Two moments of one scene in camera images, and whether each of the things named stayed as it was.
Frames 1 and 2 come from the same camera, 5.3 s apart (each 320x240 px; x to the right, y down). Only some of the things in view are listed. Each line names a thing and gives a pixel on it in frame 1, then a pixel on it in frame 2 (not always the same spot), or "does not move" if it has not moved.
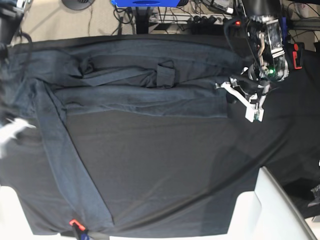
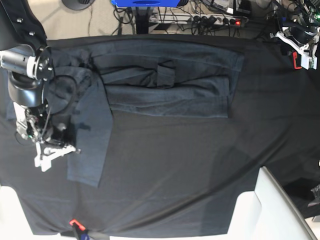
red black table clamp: x=298 y=55 does not move
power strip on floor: x=191 y=19 does not move
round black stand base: x=78 y=4 does not move
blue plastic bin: x=146 y=3 does not move
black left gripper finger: x=8 y=131 → x=39 y=124
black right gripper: x=253 y=88 → x=304 y=36
